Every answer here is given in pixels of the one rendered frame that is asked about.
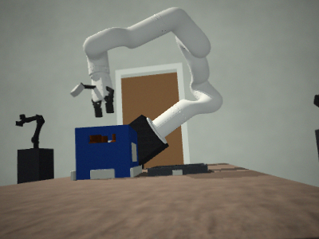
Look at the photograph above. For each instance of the blue crate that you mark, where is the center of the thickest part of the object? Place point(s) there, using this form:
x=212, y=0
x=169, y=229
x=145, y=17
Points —
x=120, y=155

